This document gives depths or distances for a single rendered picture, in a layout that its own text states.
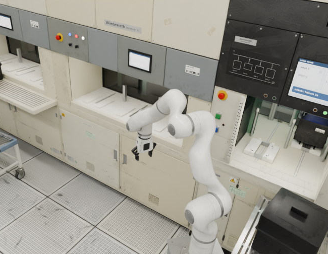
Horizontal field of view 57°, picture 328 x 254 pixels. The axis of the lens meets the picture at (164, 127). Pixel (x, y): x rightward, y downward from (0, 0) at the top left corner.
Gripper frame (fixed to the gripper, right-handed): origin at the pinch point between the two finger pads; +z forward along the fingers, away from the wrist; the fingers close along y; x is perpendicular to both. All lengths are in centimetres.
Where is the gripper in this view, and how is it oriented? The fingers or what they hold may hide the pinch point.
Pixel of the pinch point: (143, 156)
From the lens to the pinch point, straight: 186.6
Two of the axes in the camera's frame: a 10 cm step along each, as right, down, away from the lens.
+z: -0.7, 8.6, 5.1
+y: 8.4, -2.3, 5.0
